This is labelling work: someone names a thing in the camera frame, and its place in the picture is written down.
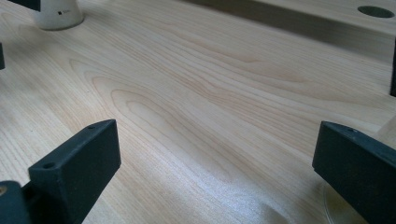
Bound white round base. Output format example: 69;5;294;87
32;0;85;32

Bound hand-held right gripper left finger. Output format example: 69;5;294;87
21;119;121;224

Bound dark angular object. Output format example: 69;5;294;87
6;0;42;13

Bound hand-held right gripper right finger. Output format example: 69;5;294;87
312;120;396;224

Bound wooden desk with white frame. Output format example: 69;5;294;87
180;0;396;35

